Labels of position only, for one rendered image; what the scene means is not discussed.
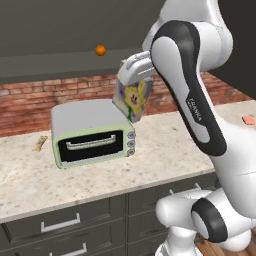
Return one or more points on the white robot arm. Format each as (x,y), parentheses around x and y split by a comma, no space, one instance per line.
(200,83)

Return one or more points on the pink sponge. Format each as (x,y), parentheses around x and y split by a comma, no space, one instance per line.
(248,120)

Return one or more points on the dark grey drawer front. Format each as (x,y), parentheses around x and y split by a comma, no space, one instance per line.
(106,238)
(100,213)
(150,200)
(143,226)
(143,248)

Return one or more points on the dark grey wall cabinet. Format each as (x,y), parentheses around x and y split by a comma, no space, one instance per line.
(240,50)
(66,26)

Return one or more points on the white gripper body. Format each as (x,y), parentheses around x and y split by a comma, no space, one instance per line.
(136,68)

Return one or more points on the grey green toaster oven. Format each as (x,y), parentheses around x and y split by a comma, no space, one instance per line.
(86,116)

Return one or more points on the flower print cereal box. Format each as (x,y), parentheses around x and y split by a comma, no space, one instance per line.
(134,98)

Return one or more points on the grey toaster oven knob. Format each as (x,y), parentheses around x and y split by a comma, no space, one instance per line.
(131,151)
(131,143)
(131,135)

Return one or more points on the orange fruit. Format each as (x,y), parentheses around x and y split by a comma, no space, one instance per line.
(100,50)

